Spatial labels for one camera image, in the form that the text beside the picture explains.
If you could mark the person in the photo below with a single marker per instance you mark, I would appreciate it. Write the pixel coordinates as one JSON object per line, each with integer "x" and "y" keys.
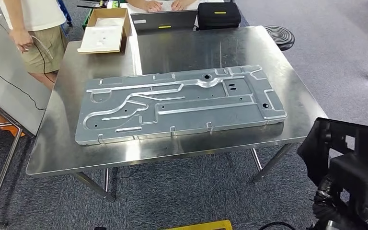
{"x": 41, "y": 35}

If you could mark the cardboard box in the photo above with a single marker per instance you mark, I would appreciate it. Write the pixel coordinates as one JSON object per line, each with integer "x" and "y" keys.
{"x": 125, "y": 22}

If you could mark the person's left hand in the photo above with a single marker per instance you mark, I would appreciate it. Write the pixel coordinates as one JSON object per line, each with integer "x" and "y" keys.
{"x": 182, "y": 4}

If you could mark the yellow floor tape square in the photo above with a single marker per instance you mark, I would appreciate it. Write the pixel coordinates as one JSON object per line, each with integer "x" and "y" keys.
{"x": 203, "y": 225}

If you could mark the blue cart frame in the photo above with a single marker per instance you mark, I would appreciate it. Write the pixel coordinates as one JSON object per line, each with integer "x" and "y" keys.
{"x": 65, "y": 12}

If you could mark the black zip case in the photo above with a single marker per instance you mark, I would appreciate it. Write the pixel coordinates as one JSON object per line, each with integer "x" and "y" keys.
{"x": 219, "y": 17}

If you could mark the grey laptop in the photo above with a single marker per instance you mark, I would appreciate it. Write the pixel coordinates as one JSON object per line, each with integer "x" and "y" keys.
{"x": 165, "y": 19}

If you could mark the person's forearm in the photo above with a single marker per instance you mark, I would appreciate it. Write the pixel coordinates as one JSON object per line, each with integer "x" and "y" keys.
{"x": 12, "y": 16}

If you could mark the person's hand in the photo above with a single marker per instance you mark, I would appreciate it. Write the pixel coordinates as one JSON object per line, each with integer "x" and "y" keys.
{"x": 152, "y": 5}
{"x": 182, "y": 4}
{"x": 20, "y": 40}

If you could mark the grey stamped metal panel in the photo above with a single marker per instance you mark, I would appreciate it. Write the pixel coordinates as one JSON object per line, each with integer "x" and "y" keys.
{"x": 184, "y": 108}

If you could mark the black round stool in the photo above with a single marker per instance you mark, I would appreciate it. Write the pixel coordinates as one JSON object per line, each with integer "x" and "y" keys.
{"x": 279, "y": 36}

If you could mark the stainless steel workbench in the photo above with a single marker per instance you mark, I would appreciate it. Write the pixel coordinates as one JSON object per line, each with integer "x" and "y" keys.
{"x": 187, "y": 50}

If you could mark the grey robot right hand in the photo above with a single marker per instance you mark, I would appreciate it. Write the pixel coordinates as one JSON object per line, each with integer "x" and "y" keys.
{"x": 327, "y": 196}

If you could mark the grey side table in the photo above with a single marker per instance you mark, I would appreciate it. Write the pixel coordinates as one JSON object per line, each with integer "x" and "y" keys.
{"x": 6, "y": 70}

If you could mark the green crate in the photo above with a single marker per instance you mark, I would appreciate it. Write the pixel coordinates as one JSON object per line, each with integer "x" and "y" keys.
{"x": 87, "y": 19}

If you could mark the orange object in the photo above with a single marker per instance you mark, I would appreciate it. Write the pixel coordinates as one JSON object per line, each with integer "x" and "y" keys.
{"x": 7, "y": 127}

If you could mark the black plastic plate bracket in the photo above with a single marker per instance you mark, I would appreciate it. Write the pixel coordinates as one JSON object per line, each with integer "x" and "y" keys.
{"x": 361, "y": 171}

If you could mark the person's right hand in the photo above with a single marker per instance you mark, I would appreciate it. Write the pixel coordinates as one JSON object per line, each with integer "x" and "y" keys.
{"x": 152, "y": 5}

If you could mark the white foam sheet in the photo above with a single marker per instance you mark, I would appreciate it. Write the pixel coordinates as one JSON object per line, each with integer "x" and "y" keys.
{"x": 103, "y": 36}

